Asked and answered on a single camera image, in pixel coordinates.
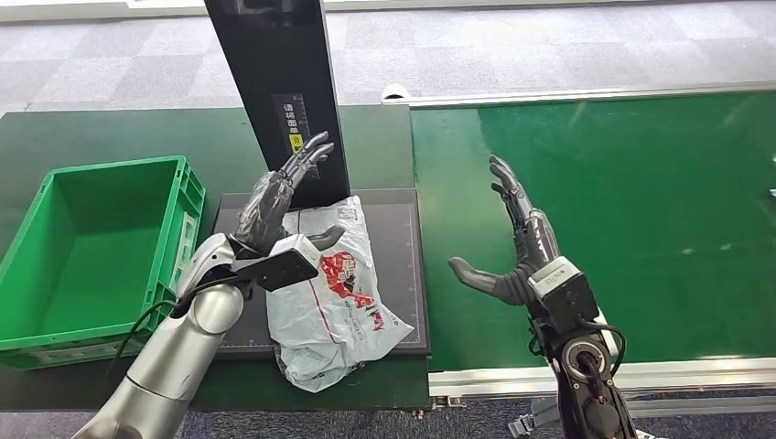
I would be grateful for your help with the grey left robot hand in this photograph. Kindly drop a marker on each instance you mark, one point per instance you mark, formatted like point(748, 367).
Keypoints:
point(267, 209)

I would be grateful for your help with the grey plastic mailer package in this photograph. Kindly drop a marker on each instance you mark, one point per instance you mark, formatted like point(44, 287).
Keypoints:
point(339, 315)

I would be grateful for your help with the green plastic crate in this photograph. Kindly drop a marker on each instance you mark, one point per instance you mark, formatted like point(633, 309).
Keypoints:
point(91, 260)

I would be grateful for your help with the grey bracket under conveyor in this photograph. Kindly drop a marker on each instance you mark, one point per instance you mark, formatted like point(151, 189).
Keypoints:
point(533, 418)

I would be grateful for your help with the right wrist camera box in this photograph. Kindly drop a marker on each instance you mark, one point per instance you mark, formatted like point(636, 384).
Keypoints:
point(564, 297)

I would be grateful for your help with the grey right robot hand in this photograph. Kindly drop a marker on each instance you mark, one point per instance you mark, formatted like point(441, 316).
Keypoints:
point(533, 242)

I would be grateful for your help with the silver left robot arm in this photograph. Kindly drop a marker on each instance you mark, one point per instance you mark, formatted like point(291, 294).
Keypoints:
point(176, 357)

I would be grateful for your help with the black yellow label sticker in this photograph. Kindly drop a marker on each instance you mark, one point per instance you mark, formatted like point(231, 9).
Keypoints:
point(290, 118)

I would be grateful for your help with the black inbound scanner machine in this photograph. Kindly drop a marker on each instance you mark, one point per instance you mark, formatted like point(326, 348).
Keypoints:
point(273, 54)

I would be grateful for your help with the white conveyor end cap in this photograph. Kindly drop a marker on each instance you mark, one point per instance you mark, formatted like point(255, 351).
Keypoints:
point(397, 93)

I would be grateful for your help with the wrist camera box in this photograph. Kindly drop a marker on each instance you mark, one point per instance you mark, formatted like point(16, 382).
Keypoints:
point(285, 263)
point(564, 297)

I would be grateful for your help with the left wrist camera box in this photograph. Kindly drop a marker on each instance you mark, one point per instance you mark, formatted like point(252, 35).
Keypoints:
point(285, 263)

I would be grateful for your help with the green conveyor belt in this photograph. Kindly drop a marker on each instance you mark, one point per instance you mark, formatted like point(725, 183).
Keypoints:
point(667, 212)

